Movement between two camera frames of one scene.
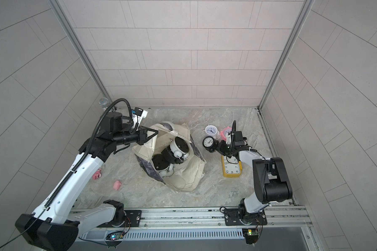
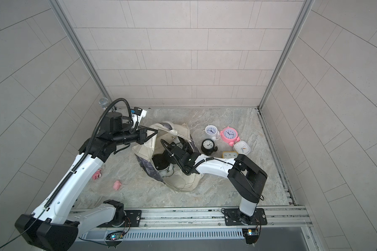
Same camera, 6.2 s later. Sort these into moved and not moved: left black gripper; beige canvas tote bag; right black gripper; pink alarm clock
Moved: right black gripper
Not moved: pink alarm clock; left black gripper; beige canvas tote bag
